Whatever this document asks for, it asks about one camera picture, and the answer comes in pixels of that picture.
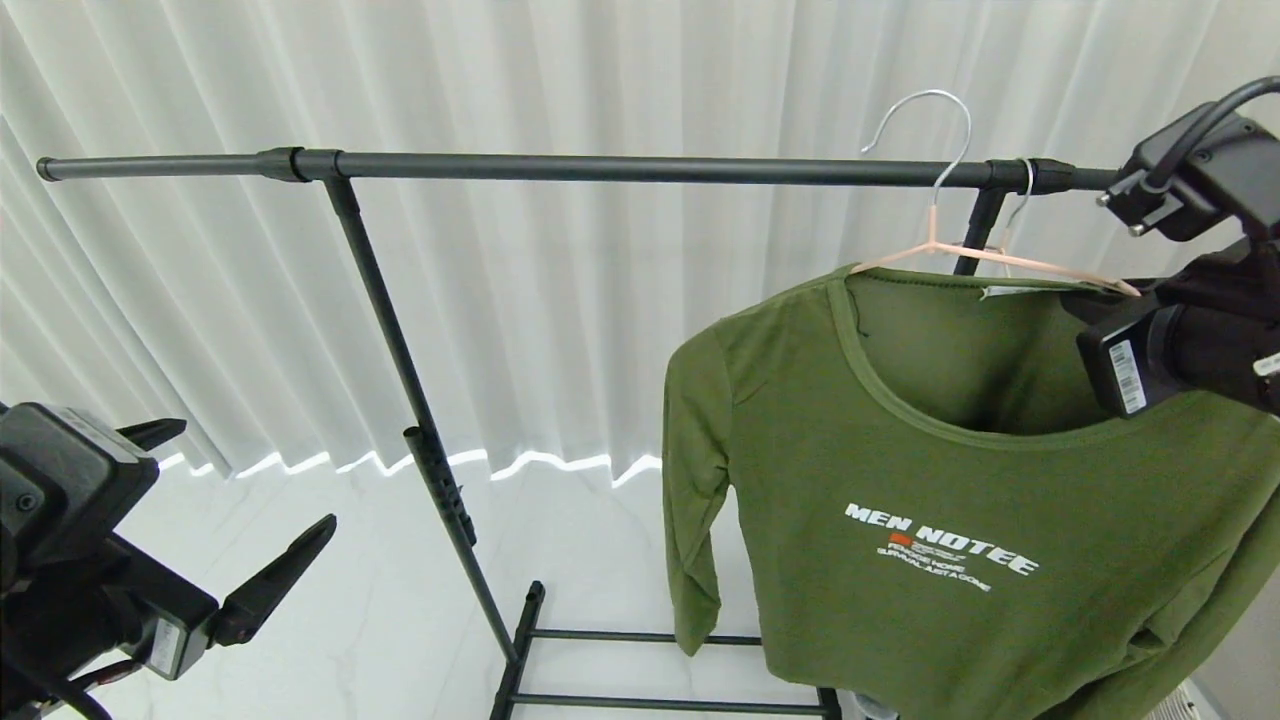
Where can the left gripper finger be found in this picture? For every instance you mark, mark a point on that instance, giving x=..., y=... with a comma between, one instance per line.
x=270, y=585
x=155, y=433

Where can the pale grey garment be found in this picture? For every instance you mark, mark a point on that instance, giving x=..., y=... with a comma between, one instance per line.
x=872, y=706

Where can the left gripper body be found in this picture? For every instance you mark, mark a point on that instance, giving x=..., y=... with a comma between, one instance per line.
x=150, y=610

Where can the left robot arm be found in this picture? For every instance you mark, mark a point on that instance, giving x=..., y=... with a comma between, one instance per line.
x=15, y=640

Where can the pink clothes hanger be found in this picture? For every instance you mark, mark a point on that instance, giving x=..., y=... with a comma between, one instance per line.
x=932, y=225
x=1012, y=215

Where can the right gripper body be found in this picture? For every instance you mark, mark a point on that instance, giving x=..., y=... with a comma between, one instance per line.
x=1140, y=360

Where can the white laundry basket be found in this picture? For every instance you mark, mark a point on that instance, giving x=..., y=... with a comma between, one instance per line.
x=1185, y=702

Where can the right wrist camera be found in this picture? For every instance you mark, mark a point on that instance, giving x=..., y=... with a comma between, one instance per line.
x=1210, y=175

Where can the white curtain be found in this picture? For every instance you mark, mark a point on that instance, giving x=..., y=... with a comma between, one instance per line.
x=600, y=70

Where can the black clothes rack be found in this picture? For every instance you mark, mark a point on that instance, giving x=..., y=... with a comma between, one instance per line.
x=600, y=166

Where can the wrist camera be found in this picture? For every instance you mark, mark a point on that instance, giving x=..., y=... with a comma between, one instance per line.
x=1210, y=175
x=60, y=480

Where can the green long-sleeved shirt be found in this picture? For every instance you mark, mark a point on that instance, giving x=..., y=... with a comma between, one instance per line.
x=900, y=450

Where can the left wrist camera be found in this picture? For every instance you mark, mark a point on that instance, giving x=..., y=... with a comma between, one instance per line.
x=60, y=480

